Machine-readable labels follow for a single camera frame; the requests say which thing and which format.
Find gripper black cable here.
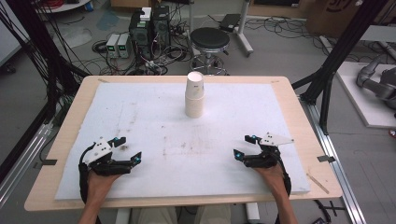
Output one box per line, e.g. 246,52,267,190
78,142,102,224
274,153,293,224

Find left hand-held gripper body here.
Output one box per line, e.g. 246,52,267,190
88,140,133,177

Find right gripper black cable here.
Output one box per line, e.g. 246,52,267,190
274,153,293,224

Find white stand leg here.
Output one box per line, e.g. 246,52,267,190
237,0,255,59

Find white foam mat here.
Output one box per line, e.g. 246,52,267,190
54,81,312,201

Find aluminium rail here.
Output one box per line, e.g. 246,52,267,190
300,97,368,224
0,122,54,208

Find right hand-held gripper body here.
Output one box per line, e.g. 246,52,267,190
242,132,295,170

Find grey power supply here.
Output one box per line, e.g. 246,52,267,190
106,33,120,59
117,33,132,59

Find wooden table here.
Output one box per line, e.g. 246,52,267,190
23,75,344,213

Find white table leg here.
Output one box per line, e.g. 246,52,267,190
245,203,261,224
115,207,132,224

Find black computer tower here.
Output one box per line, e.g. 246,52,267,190
129,10,153,60
151,5,172,52

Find white round table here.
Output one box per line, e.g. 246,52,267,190
35,0,92,14

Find tangle of floor cables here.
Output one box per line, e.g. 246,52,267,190
92,40,194,77

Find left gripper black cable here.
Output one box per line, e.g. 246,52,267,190
78,142,102,224

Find black round stool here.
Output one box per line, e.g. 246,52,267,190
189,27,232,77

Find black flat device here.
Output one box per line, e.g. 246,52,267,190
219,13,241,33

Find black frame post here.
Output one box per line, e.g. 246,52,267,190
0,0,92,185
291,0,390,135

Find person's right hand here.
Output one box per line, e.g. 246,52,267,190
253,162,289,196

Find cardboard box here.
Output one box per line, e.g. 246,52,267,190
306,0,396,38

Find person's left leg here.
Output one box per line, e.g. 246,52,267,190
129,206,177,224

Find white platform board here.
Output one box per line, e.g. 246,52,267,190
335,61,396,129

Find person's right leg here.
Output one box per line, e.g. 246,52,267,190
194,203,233,224

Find person's leg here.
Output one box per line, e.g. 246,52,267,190
194,203,233,224
129,206,177,224

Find black floor cables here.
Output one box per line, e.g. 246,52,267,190
246,17,325,48

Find person's left hand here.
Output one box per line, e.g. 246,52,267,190
86,170,123,200

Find small white box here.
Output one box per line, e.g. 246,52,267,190
139,7,152,22

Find white paper cup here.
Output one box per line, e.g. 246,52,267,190
185,98,205,119
186,71,205,96

